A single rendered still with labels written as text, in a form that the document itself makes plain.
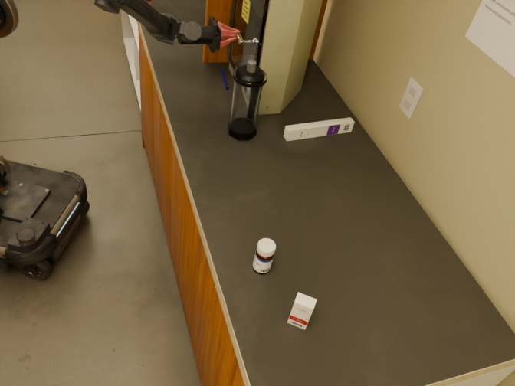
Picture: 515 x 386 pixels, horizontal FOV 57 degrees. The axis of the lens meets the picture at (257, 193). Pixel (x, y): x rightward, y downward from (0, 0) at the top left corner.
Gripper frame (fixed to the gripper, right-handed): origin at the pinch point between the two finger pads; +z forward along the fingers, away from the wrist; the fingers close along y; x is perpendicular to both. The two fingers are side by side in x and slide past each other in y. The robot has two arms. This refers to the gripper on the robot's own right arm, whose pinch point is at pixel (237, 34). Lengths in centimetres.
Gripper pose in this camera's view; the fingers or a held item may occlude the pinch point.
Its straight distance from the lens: 166.7
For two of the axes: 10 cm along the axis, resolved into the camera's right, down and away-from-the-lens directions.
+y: 1.4, -7.1, -6.9
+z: 9.4, -1.3, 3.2
